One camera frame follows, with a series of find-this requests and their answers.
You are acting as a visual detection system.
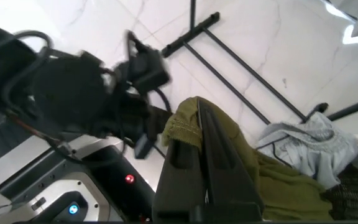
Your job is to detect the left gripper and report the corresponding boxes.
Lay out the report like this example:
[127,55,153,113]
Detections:
[104,93,174,160]

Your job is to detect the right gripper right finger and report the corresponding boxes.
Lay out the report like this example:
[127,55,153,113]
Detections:
[197,99,265,222]

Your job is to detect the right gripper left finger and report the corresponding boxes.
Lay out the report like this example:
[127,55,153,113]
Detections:
[152,138,206,222]

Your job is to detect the green printed shirt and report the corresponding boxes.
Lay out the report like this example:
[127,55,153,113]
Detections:
[162,96,334,222]

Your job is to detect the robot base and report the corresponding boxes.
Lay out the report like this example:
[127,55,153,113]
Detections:
[0,104,157,223]

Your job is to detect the black clothes rack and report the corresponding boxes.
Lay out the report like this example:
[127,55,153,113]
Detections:
[161,0,358,125]

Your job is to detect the white laundry basket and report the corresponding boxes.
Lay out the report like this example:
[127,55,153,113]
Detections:
[320,133,358,222]

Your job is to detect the pale grey shorts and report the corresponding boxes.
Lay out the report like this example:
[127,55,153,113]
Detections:
[255,111,358,190]

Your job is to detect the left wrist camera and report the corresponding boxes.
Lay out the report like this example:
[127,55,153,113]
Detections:
[125,29,171,96]

